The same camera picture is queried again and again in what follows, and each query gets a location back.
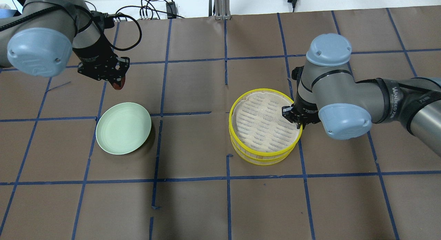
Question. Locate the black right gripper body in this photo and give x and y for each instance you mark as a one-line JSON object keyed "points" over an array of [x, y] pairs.
{"points": [[305, 111]]}

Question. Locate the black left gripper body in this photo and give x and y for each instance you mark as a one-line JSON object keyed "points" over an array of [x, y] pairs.
{"points": [[92, 54]]}

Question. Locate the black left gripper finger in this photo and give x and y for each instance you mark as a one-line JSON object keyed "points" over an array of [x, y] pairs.
{"points": [[124, 64]]}

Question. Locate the brown bun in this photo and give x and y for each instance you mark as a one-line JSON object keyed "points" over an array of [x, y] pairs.
{"points": [[118, 84]]}

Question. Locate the yellow steamer layer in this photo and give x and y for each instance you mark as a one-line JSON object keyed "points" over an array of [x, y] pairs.
{"points": [[256, 125], [260, 160]]}

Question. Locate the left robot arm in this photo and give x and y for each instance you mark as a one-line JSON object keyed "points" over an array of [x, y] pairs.
{"points": [[42, 39]]}

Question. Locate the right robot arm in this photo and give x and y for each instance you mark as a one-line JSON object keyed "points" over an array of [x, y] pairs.
{"points": [[328, 93]]}

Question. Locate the light green plate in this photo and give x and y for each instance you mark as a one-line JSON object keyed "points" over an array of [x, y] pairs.
{"points": [[123, 128]]}

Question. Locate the aluminium frame post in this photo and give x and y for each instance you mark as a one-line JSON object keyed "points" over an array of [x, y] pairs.
{"points": [[222, 10]]}

